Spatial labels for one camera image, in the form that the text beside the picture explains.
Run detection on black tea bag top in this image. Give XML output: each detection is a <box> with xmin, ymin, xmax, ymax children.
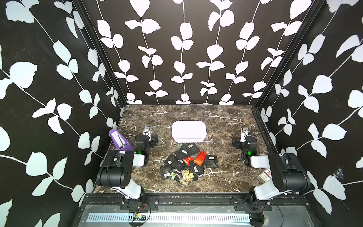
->
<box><xmin>179</xmin><ymin>143</ymin><xmax>200</xmax><ymax>157</ymax></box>

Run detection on large red tea bag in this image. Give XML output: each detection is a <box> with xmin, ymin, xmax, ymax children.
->
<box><xmin>193</xmin><ymin>151</ymin><xmax>208</xmax><ymax>166</ymax></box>

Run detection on black tea bag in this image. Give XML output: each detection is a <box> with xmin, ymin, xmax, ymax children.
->
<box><xmin>179</xmin><ymin>143</ymin><xmax>200</xmax><ymax>157</ymax></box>
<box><xmin>189</xmin><ymin>162</ymin><xmax>205</xmax><ymax>176</ymax></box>
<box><xmin>164</xmin><ymin>154</ymin><xmax>186</xmax><ymax>170</ymax></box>
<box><xmin>174</xmin><ymin>151</ymin><xmax>190</xmax><ymax>160</ymax></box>
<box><xmin>160</xmin><ymin>166</ymin><xmax>173</xmax><ymax>180</ymax></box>
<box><xmin>203</xmin><ymin>155</ymin><xmax>219</xmax><ymax>168</ymax></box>

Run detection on green tea bag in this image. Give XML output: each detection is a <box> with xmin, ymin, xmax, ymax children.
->
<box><xmin>170</xmin><ymin>172</ymin><xmax>178</xmax><ymax>180</ymax></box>

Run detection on white perforated strip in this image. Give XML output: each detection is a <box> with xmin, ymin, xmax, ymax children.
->
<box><xmin>86</xmin><ymin>213</ymin><xmax>251</xmax><ymax>225</ymax></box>

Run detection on purple metronome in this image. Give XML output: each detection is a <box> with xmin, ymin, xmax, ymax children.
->
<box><xmin>109</xmin><ymin>129</ymin><xmax>134</xmax><ymax>151</ymax></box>

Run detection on small red tea bag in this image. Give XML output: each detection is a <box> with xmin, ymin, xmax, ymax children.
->
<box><xmin>183</xmin><ymin>157</ymin><xmax>194</xmax><ymax>165</ymax></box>

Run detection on white storage box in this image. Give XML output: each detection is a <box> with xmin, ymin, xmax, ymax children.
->
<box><xmin>172</xmin><ymin>121</ymin><xmax>207</xmax><ymax>143</ymax></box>

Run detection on small circuit board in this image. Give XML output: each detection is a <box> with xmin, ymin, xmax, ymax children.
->
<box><xmin>130</xmin><ymin>213</ymin><xmax>147</xmax><ymax>222</ymax></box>

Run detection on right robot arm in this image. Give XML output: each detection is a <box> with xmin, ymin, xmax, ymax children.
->
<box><xmin>232</xmin><ymin>133</ymin><xmax>311</xmax><ymax>201</ymax></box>

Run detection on yellow patterned tea bag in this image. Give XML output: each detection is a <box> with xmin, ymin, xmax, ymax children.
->
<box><xmin>180</xmin><ymin>170</ymin><xmax>194</xmax><ymax>186</ymax></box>

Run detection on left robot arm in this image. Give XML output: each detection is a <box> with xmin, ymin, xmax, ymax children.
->
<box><xmin>96</xmin><ymin>129</ymin><xmax>158</xmax><ymax>201</ymax></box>

